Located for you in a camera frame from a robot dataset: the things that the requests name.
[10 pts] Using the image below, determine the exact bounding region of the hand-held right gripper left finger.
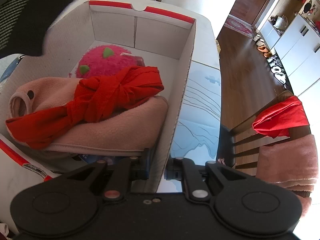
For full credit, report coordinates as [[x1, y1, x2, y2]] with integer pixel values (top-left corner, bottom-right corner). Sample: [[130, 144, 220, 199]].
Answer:
[[59, 147, 152, 203]]

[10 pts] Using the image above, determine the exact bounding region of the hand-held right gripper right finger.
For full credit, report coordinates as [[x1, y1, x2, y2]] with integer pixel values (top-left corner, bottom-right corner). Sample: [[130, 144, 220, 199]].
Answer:
[[164, 156, 253, 203]]

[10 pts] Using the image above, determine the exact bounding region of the pink fleece garment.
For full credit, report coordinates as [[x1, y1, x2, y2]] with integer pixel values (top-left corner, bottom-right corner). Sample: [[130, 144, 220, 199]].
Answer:
[[9, 77, 169, 158]]

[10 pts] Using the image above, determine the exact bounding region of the red knotted cloth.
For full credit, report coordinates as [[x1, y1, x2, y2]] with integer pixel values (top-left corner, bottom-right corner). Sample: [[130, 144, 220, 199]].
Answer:
[[5, 66, 165, 150]]

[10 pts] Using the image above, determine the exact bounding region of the pink strawberry plush toy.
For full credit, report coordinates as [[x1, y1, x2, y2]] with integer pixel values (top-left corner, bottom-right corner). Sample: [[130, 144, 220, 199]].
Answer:
[[75, 45, 137, 79]]

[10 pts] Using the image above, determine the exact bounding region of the red cardboard shoe box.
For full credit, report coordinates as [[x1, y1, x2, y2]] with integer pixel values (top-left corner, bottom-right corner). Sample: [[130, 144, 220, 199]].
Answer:
[[0, 0, 197, 230]]

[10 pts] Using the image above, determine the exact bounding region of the black dotted sock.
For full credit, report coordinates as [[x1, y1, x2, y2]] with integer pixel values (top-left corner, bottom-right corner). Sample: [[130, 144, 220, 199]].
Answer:
[[0, 0, 74, 57]]

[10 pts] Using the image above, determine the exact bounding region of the wooden chair with cloths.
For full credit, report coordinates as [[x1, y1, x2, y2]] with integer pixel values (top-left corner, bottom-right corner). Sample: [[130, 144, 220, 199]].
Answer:
[[217, 90, 313, 178]]

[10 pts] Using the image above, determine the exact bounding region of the pink towel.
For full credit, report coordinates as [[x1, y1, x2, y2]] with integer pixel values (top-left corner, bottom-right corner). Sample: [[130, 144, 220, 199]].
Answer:
[[256, 134, 319, 220]]

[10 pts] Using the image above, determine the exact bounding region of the red cloth on chair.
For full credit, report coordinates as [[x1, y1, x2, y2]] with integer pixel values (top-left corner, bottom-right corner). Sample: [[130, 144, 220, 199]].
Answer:
[[252, 97, 310, 138]]

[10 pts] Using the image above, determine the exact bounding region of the row of shoes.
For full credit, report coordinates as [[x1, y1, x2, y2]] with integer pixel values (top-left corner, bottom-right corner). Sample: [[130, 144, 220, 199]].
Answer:
[[252, 34, 288, 85]]

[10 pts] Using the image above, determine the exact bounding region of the red patterned rug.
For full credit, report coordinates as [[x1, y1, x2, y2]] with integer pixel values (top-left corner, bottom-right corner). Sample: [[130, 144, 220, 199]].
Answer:
[[224, 14, 255, 37]]

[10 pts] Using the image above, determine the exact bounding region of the white tote bag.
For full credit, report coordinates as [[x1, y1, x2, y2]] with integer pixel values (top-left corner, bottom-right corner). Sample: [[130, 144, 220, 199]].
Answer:
[[274, 15, 288, 30]]

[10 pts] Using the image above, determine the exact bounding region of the brown door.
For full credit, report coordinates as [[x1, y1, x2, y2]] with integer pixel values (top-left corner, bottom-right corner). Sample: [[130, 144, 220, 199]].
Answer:
[[229, 0, 288, 28]]

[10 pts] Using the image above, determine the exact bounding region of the white wooden wall cabinet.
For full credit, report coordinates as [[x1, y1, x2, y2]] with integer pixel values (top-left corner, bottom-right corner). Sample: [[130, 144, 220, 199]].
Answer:
[[255, 0, 320, 110]]

